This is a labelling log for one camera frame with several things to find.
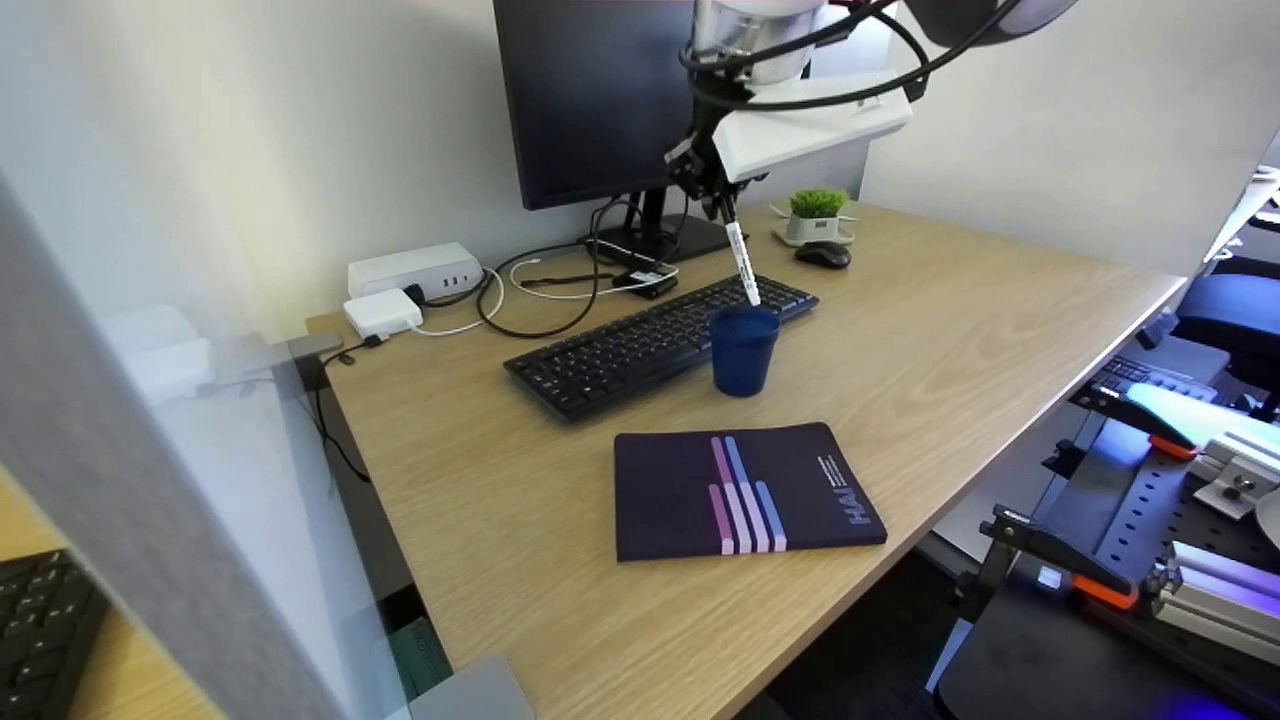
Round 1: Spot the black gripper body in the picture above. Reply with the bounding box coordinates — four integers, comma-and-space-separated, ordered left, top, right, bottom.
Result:
664, 111, 742, 206

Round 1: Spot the white marker with black cap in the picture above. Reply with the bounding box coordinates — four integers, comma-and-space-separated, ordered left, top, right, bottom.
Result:
719, 216, 764, 314

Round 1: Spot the blue cup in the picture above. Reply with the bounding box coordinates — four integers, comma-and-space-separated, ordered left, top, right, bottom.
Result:
707, 306, 786, 400

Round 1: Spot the black monitor stand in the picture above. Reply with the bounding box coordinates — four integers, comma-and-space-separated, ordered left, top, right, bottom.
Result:
579, 186, 733, 269

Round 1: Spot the green plant in white pot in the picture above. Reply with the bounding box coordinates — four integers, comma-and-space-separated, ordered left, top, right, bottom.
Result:
786, 186, 851, 248

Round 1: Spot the black and white dongle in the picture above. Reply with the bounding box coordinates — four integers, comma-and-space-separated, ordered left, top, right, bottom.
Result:
613, 266, 683, 306

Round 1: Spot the dark grey computer mouse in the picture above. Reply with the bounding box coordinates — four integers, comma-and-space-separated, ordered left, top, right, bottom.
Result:
791, 236, 858, 271

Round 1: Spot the black computer monitor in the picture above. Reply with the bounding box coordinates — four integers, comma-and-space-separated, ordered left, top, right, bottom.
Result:
494, 0, 704, 214

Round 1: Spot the dark notebook with pink stripes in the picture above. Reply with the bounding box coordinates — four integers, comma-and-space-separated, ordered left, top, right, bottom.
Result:
613, 422, 894, 566

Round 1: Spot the white power strip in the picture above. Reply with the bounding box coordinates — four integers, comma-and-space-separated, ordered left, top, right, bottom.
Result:
344, 241, 489, 306

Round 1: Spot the small white power adapter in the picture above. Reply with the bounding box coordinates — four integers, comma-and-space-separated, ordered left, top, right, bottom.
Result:
339, 284, 430, 341

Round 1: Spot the black perforated breadboard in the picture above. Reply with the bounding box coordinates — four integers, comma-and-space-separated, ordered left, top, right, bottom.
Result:
1035, 437, 1280, 616

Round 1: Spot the teal box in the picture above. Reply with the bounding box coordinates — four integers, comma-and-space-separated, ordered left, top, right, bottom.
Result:
1124, 375, 1280, 461

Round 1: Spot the aluminium extrusion bar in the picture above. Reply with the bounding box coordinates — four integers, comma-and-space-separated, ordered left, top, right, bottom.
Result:
1153, 538, 1280, 673

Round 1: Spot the grey desk divider panel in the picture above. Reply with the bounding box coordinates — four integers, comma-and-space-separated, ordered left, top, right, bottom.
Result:
0, 171, 403, 720

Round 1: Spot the black keyboard on neighbouring desk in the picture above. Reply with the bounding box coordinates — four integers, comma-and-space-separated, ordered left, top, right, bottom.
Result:
0, 548, 114, 720

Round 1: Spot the black keyboard with long cable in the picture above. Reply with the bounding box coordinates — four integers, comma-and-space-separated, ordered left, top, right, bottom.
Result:
499, 271, 825, 424

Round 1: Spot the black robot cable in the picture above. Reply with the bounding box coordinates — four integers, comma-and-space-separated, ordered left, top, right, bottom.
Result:
683, 0, 1019, 111

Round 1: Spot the black desk cable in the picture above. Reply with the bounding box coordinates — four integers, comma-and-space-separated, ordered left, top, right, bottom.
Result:
472, 236, 603, 343

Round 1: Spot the black clamp with orange handle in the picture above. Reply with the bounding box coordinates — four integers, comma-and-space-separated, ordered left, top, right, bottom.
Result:
1064, 375, 1205, 470
975, 504, 1153, 616

